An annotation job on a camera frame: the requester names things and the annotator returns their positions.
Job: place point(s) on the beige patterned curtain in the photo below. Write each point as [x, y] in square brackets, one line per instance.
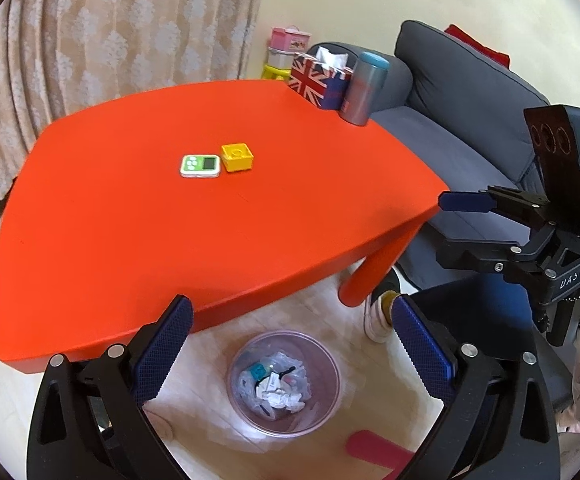
[61, 56]

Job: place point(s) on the grey thermos blue lid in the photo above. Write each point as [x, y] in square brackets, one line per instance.
[366, 83]

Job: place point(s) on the yellow toy block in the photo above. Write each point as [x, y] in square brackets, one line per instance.
[236, 157]

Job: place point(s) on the white tissue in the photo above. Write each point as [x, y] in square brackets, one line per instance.
[284, 393]

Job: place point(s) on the pink storage box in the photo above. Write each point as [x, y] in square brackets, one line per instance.
[289, 39]

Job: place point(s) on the red cushion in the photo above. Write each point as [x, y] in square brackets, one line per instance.
[501, 58]

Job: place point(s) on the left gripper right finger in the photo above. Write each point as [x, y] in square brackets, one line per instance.
[497, 420]

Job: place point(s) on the yellow plastic stool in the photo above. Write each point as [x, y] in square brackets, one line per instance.
[270, 72]

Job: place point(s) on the union jack tissue box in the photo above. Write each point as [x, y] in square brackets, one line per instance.
[321, 79]

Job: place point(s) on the red table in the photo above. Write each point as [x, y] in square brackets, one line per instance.
[100, 231]

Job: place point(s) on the grey storage box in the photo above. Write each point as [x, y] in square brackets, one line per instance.
[280, 59]

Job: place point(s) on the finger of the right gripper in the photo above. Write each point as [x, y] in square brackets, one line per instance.
[526, 208]
[480, 257]

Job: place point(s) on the green white handheld game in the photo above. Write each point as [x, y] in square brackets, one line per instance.
[200, 166]

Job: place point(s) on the blue toy block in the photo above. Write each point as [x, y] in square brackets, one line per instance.
[258, 371]

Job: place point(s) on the right camera box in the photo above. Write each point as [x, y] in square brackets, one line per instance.
[555, 133]

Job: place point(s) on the clear trash bin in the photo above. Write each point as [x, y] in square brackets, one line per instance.
[296, 354]

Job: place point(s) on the grey sofa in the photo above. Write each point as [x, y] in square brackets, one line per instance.
[461, 113]

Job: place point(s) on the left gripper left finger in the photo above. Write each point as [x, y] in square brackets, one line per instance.
[88, 421]

